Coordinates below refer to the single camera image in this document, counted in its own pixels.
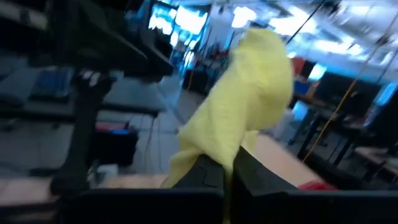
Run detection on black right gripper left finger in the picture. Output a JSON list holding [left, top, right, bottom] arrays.
[[172, 154, 225, 191]]

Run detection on red plastic laundry basket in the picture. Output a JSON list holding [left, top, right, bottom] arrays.
[[297, 180, 339, 192]]

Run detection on yellow hanging cable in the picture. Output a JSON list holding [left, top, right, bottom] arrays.
[[302, 12, 398, 163]]

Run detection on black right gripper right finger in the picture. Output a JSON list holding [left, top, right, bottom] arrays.
[[233, 146, 298, 197]]

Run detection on light wood desk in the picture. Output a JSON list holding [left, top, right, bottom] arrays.
[[0, 133, 325, 207]]

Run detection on yellow garment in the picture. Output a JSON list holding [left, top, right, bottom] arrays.
[[161, 27, 295, 224]]

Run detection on black storage box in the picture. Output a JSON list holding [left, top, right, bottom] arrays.
[[90, 121, 140, 167]]

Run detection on black monitor stand desk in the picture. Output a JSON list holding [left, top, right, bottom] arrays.
[[46, 0, 175, 197]]

